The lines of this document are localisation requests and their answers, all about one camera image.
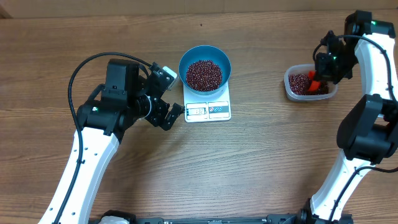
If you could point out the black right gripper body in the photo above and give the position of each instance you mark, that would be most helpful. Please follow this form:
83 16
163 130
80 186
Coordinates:
338 66

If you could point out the white digital kitchen scale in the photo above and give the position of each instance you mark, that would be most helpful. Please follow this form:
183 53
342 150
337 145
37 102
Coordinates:
207 108

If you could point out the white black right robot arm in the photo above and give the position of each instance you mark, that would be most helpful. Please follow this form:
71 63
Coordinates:
368 133

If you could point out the clear plastic bean container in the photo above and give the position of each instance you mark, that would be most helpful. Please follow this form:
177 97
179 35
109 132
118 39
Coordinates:
305 68

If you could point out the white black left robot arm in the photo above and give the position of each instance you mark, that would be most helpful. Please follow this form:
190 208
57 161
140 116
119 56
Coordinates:
130 92

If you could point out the red adzuki beans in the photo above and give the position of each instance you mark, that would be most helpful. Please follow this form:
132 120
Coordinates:
205 75

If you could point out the orange measuring scoop blue handle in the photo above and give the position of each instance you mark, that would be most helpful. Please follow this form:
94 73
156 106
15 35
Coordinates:
314 86

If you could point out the blue plastic bowl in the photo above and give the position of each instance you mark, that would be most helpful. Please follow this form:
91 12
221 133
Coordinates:
205 52

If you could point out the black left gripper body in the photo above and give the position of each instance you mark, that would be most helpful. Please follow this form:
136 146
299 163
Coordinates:
157 112

